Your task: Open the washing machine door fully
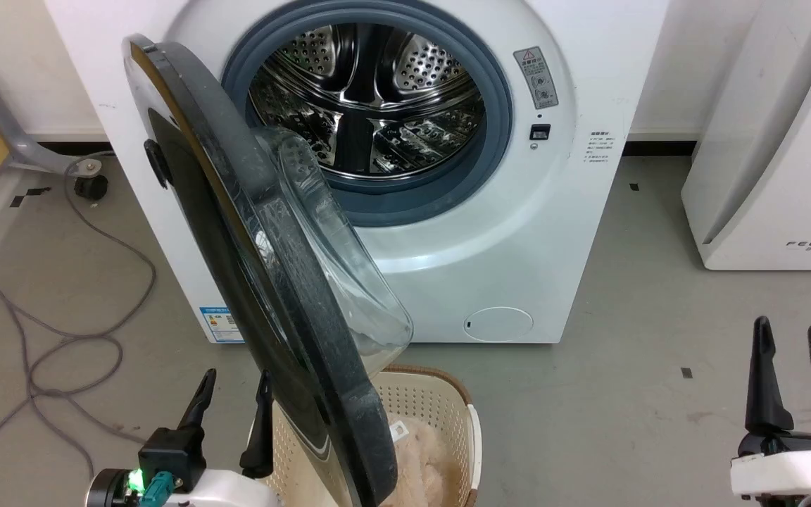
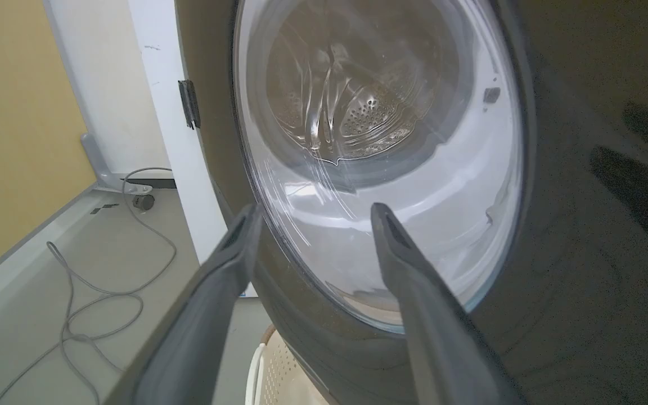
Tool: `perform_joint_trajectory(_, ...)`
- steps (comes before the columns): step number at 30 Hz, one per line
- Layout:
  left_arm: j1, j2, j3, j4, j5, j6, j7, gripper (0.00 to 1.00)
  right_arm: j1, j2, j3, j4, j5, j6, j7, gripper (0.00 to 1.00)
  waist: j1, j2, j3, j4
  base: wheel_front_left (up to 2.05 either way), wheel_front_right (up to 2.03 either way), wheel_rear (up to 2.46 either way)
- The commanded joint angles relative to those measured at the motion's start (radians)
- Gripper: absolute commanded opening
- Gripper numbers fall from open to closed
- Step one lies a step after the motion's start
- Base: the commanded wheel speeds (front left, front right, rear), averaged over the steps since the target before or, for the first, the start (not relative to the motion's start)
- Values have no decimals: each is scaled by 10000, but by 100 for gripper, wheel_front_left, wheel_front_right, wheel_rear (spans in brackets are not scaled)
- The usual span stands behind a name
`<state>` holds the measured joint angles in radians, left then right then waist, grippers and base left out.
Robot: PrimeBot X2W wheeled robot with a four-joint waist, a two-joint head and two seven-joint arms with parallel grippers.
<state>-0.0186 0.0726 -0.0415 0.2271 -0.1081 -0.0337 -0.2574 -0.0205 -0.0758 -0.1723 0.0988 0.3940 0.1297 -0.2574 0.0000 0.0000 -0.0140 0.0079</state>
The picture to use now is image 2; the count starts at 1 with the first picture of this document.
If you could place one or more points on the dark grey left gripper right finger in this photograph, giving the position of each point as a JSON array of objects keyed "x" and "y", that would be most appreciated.
[{"x": 436, "y": 326}]

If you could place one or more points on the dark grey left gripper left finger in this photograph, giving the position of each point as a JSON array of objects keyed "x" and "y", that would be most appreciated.
[{"x": 200, "y": 315}]

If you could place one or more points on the round glass washing machine door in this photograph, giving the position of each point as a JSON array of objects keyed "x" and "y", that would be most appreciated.
[{"x": 380, "y": 169}]

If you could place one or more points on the white washing machine body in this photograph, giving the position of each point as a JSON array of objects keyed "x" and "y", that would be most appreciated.
[{"x": 183, "y": 140}]

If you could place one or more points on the black door hinge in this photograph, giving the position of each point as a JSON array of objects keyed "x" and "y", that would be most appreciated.
[{"x": 189, "y": 104}]

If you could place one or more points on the cream perforated laundry basket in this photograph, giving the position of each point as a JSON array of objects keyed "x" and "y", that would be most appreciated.
[{"x": 279, "y": 374}]

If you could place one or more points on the small black caster wheel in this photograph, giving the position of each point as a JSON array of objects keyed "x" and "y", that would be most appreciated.
[{"x": 143, "y": 202}]

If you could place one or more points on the grey metal support bracket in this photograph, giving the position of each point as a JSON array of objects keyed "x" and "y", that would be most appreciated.
[{"x": 99, "y": 166}]

